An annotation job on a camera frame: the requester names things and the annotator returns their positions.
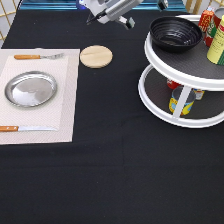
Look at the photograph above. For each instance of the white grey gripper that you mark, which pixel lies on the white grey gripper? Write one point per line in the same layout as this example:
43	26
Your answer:
105	11

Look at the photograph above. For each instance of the black ribbed bowl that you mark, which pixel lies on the black ribbed bowl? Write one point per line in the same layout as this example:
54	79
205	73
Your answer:
175	34

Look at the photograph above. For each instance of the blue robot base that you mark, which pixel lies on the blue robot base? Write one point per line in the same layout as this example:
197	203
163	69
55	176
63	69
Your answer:
173	5

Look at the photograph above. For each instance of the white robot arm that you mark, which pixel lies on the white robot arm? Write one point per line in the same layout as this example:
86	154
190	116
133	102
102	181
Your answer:
105	11

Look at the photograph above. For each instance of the round silver metal plate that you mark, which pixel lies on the round silver metal plate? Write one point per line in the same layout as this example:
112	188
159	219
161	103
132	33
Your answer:
30	89

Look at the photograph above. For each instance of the white two-tier lazy Susan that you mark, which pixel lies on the white two-tier lazy Susan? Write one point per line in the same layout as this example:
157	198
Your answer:
191	69

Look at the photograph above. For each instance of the round wooden coaster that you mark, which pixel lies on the round wooden coaster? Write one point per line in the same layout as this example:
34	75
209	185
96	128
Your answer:
96	56

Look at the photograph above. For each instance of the wooden lattice screen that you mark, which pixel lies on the wooden lattice screen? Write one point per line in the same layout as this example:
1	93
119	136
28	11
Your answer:
8	9

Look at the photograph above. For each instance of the red yellow flat box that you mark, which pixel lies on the red yellow flat box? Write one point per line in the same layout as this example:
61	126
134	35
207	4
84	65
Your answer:
172	84

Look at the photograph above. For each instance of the orange red carton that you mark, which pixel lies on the orange red carton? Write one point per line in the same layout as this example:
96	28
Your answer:
205	18

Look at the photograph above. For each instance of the yellow blue tin can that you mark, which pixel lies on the yellow blue tin can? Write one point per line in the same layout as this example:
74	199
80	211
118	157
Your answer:
181	101

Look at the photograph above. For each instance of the red soup can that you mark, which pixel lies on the red soup can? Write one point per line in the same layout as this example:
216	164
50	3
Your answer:
213	25

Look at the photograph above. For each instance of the beige woven placemat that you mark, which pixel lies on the beige woven placemat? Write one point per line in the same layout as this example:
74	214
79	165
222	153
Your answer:
58	112

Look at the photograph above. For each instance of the green yellow cylindrical canister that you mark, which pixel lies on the green yellow cylindrical canister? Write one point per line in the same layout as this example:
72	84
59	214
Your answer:
215	53

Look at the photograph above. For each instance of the wooden handled fork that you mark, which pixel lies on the wooden handled fork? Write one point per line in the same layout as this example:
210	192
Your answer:
29	57

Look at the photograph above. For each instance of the wooden handled knife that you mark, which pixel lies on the wooden handled knife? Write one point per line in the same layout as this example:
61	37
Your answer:
25	128

